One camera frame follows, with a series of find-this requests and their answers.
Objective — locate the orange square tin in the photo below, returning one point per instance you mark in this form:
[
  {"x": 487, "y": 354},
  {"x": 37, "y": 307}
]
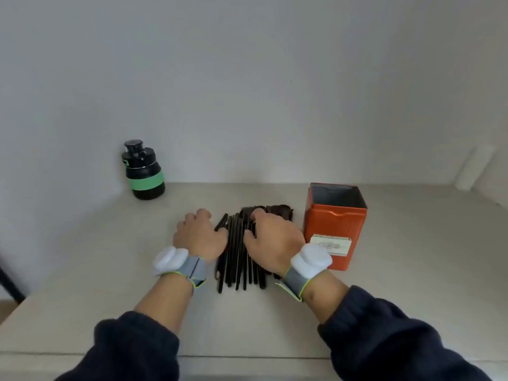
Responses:
[{"x": 333, "y": 218}]

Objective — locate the pile of black makeup brushes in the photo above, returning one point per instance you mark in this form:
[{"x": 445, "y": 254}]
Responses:
[{"x": 238, "y": 269}]

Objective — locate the beige table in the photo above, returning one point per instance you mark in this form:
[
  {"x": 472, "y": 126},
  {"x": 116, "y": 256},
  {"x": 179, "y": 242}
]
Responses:
[{"x": 416, "y": 253}]

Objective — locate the black metal leg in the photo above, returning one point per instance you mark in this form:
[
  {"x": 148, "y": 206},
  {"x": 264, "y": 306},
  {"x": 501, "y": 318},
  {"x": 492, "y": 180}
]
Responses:
[{"x": 10, "y": 283}]

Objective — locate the person's right forearm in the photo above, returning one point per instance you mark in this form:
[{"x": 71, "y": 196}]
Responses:
[{"x": 329, "y": 297}]

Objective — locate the person's left forearm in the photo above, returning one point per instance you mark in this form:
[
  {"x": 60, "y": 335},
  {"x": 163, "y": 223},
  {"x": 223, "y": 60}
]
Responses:
[{"x": 158, "y": 301}]

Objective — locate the person's right hand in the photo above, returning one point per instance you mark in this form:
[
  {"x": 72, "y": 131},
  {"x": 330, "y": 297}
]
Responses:
[{"x": 274, "y": 243}]

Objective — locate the black green water bottle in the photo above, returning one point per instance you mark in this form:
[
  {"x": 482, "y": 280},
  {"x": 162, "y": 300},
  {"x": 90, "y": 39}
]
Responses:
[{"x": 145, "y": 182}]

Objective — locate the person's left hand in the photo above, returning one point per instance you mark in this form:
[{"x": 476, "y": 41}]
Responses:
[{"x": 198, "y": 234}]

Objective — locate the white paper roll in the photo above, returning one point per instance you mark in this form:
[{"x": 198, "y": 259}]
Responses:
[{"x": 474, "y": 166}]

